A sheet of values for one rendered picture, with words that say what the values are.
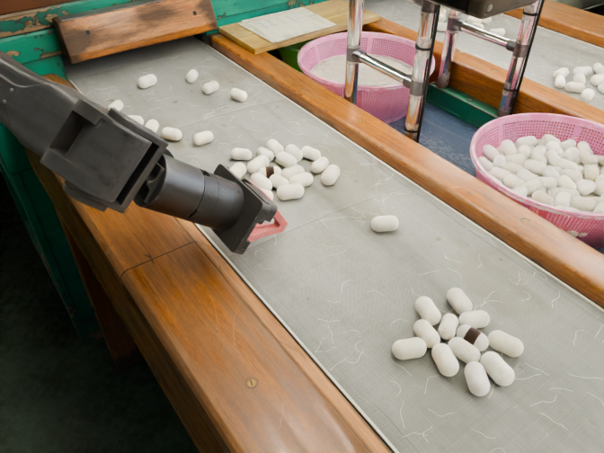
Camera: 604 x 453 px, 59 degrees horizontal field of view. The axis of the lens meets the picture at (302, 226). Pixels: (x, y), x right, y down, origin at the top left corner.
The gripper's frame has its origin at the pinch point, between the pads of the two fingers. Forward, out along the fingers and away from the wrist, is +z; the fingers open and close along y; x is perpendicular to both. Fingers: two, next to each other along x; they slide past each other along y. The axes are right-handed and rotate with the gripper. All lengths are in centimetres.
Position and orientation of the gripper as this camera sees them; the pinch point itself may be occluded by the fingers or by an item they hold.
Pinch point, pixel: (279, 225)
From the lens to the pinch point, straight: 67.5
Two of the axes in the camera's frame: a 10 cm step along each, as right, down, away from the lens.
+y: -5.6, -5.1, 6.5
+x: -5.3, 8.3, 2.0
